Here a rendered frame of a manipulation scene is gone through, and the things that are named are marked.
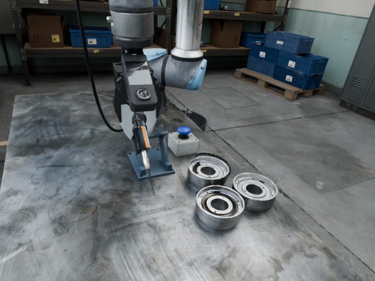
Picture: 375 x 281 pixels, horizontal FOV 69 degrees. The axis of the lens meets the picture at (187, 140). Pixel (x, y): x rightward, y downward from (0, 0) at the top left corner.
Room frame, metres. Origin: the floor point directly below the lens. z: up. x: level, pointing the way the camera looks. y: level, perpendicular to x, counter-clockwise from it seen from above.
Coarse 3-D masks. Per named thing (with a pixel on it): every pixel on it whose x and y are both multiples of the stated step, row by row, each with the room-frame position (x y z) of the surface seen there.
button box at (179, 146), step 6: (174, 132) 0.75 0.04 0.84; (168, 138) 0.74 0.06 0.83; (174, 138) 0.71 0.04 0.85; (180, 138) 0.71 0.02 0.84; (186, 138) 0.71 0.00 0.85; (192, 138) 0.72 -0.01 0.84; (168, 144) 0.74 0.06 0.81; (174, 144) 0.70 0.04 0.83; (180, 144) 0.68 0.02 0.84; (186, 144) 0.69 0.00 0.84; (192, 144) 0.70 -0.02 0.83; (198, 144) 0.71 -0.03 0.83; (174, 150) 0.69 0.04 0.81; (180, 150) 0.68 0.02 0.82; (186, 150) 0.69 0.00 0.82; (192, 150) 0.70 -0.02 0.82; (180, 156) 0.68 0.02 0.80
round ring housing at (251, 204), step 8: (240, 176) 0.56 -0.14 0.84; (248, 176) 0.57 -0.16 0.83; (256, 176) 0.57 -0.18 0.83; (264, 176) 0.57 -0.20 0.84; (248, 184) 0.54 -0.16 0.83; (256, 184) 0.55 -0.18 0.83; (264, 184) 0.55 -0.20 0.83; (272, 184) 0.54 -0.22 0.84; (240, 192) 0.49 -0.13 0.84; (248, 192) 0.51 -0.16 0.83; (256, 192) 0.54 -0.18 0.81; (264, 192) 0.52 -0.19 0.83; (272, 192) 0.52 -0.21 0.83; (248, 200) 0.48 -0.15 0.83; (256, 200) 0.47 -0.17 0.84; (264, 200) 0.47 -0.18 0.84; (272, 200) 0.49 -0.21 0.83; (248, 208) 0.48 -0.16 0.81; (256, 208) 0.47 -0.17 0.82; (264, 208) 0.48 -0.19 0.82
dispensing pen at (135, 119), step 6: (132, 120) 0.54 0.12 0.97; (138, 120) 0.54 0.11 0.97; (138, 126) 0.53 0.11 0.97; (138, 132) 0.50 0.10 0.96; (138, 138) 0.49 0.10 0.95; (138, 144) 0.48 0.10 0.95; (144, 144) 0.49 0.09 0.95; (138, 150) 0.48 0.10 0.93; (144, 150) 0.49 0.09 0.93; (144, 156) 0.48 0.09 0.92; (144, 162) 0.47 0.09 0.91; (150, 174) 0.46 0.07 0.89; (150, 180) 0.45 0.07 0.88
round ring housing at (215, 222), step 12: (204, 192) 0.49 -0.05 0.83; (228, 192) 0.50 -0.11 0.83; (216, 204) 0.48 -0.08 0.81; (228, 204) 0.46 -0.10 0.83; (240, 204) 0.47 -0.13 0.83; (204, 216) 0.42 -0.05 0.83; (216, 216) 0.41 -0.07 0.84; (240, 216) 0.43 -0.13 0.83; (216, 228) 0.41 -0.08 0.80; (228, 228) 0.42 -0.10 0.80
